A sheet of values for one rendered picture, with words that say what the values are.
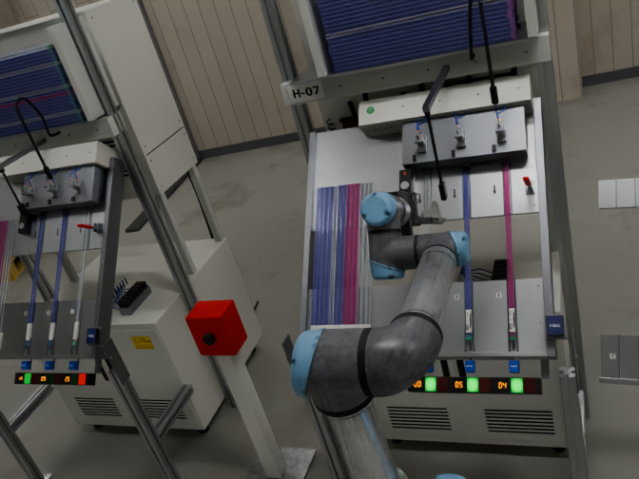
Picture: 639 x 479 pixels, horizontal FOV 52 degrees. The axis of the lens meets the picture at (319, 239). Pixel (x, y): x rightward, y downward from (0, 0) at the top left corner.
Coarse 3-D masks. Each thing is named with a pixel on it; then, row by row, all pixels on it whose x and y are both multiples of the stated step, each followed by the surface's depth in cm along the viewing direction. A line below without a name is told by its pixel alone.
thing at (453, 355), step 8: (456, 352) 168; (464, 352) 167; (472, 352) 166; (480, 352) 165; (488, 352) 165; (496, 352) 164; (504, 352) 163; (512, 352) 162; (520, 352) 161; (528, 352) 161; (536, 352) 160; (544, 352) 159
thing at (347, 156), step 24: (528, 120) 180; (336, 144) 203; (360, 144) 199; (384, 144) 196; (528, 144) 178; (336, 168) 201; (360, 168) 197; (384, 168) 194; (432, 168) 188; (456, 168) 184; (480, 168) 182; (528, 168) 176; (432, 192) 185; (456, 192) 182; (480, 192) 180; (456, 216) 180; (480, 216) 178
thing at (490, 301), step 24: (384, 288) 183; (408, 288) 180; (456, 288) 175; (480, 288) 172; (504, 288) 170; (528, 288) 167; (384, 312) 181; (456, 312) 173; (480, 312) 170; (504, 312) 168; (528, 312) 166; (456, 336) 171; (480, 336) 169; (504, 336) 166; (528, 336) 164
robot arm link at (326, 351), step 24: (312, 336) 111; (336, 336) 109; (360, 336) 107; (312, 360) 108; (336, 360) 106; (360, 360) 104; (312, 384) 108; (336, 384) 107; (360, 384) 105; (336, 408) 110; (360, 408) 111; (336, 432) 118; (360, 432) 116; (360, 456) 119; (384, 456) 121
